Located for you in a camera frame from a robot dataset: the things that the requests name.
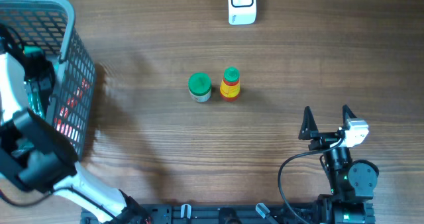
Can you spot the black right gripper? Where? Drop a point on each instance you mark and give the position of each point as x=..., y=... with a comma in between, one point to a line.
x=309, y=130

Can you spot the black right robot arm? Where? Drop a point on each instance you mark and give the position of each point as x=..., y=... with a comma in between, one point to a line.
x=352, y=182

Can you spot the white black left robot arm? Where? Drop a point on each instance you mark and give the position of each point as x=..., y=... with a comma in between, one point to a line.
x=34, y=155

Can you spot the white barcode scanner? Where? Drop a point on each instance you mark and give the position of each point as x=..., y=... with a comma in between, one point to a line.
x=242, y=12

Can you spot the red chilli sauce bottle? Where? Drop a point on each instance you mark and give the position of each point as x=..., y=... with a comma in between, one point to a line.
x=230, y=85

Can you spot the green lid jar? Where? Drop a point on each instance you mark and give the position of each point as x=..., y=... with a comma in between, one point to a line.
x=199, y=85

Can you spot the grey plastic shopping basket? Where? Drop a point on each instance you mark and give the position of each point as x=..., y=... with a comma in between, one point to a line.
x=50, y=25

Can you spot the green snack bag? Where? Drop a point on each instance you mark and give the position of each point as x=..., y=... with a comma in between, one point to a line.
x=27, y=81

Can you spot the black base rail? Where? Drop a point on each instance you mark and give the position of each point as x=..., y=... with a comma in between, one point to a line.
x=232, y=214

